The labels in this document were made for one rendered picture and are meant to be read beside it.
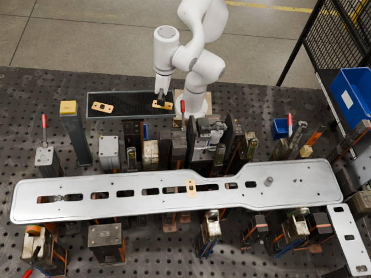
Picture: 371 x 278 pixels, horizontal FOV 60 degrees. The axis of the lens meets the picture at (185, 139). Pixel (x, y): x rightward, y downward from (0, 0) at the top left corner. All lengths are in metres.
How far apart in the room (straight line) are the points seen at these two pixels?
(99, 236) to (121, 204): 0.15
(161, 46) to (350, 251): 1.08
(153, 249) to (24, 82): 1.27
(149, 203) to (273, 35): 2.85
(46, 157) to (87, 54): 2.03
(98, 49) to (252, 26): 1.69
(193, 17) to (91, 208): 0.81
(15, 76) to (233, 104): 1.35
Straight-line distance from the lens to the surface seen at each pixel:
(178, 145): 1.37
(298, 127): 1.41
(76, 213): 1.35
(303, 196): 1.50
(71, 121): 1.44
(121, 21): 3.67
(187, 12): 1.16
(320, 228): 1.50
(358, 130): 1.61
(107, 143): 1.34
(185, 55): 1.09
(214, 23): 1.47
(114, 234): 1.27
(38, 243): 1.28
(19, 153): 1.91
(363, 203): 1.55
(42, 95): 2.10
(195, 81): 1.65
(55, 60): 3.32
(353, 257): 1.50
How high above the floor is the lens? 2.25
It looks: 57 degrees down
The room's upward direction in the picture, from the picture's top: 11 degrees clockwise
